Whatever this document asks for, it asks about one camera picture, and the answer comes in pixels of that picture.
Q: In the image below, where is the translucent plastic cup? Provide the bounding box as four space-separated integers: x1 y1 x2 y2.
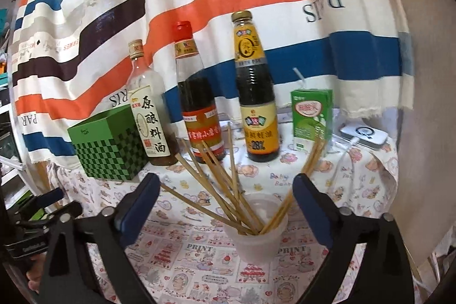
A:
223 193 288 260

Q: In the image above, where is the red cap sauce bottle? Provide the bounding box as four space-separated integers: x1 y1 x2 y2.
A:
173 21 227 164

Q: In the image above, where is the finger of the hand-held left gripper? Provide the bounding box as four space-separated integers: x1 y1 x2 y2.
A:
48 201 84 221
34 187 65 210

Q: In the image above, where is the green drink carton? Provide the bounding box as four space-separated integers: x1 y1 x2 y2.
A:
290 67 334 153

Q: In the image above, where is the printed tablecloth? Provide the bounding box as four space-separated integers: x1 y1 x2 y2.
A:
46 112 400 304

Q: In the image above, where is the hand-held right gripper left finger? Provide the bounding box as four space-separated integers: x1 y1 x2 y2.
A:
39 173 161 304

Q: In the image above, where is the white power bank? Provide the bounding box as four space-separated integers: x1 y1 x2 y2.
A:
338 124 389 150

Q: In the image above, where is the clear bottle white label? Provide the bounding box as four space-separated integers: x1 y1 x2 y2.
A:
126 39 179 166

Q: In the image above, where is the bundle of wooden chopsticks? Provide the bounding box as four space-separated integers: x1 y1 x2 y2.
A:
160 122 326 236

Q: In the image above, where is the person's left hand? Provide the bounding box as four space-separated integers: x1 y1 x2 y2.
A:
27 252 48 290

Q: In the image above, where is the green checkered box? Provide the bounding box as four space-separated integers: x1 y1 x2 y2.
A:
68 105 150 181

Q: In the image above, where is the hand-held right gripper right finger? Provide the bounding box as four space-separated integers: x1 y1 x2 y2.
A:
292 173 424 304

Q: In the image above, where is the white shelf rack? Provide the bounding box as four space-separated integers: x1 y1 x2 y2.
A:
0 101 29 191

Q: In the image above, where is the dark bottle yellow label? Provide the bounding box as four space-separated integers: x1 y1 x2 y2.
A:
231 11 280 163

